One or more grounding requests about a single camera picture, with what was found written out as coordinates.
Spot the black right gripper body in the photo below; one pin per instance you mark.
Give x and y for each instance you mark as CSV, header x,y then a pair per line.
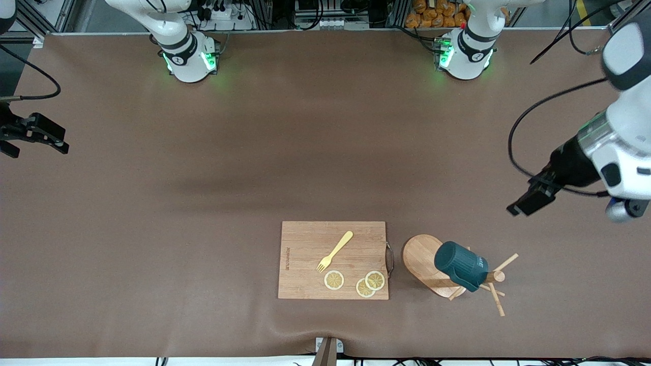
x,y
11,128

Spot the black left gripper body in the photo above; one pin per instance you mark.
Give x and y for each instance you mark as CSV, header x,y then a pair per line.
x,y
573,163

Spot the dark green cup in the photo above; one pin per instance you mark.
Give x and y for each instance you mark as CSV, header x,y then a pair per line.
x,y
460,267

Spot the wooden mug tree rack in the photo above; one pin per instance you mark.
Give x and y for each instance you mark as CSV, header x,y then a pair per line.
x,y
419,254

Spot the brown table mat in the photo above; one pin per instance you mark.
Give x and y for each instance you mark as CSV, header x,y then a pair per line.
x,y
203,178

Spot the lemon slice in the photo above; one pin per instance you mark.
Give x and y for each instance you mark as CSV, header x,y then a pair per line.
x,y
362,291
375,280
334,280

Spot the yellow plastic fork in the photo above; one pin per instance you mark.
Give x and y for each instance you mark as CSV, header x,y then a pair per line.
x,y
336,249

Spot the orange snack bags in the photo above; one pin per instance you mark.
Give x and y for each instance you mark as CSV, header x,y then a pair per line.
x,y
437,12

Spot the white power strip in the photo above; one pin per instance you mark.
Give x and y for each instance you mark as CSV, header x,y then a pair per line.
x,y
226,18

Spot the bamboo cutting board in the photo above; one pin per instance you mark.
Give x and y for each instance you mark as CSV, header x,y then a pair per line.
x,y
305,274

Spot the aluminium frame strut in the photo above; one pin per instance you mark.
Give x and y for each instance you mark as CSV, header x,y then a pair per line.
x,y
38,31

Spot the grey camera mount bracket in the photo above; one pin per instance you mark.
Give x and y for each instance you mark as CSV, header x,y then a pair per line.
x,y
328,351

